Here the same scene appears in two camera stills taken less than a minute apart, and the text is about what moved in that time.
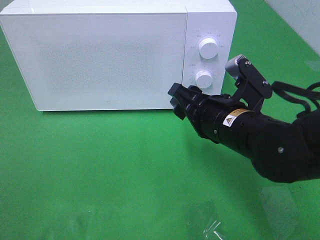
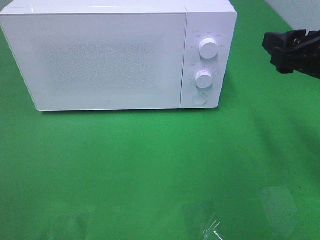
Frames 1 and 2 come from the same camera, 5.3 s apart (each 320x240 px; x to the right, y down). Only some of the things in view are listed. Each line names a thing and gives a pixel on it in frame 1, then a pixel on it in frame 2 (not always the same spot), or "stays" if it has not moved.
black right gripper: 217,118 → 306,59
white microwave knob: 203,79 stays
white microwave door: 99,61 stays
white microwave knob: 208,48 stays
